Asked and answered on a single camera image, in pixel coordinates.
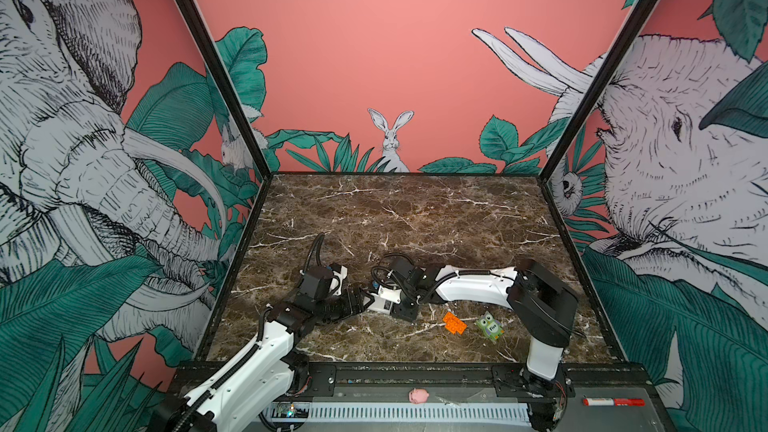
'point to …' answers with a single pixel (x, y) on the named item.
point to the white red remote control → (380, 305)
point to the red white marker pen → (617, 402)
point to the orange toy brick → (453, 324)
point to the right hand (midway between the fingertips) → (392, 304)
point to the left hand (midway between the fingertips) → (366, 298)
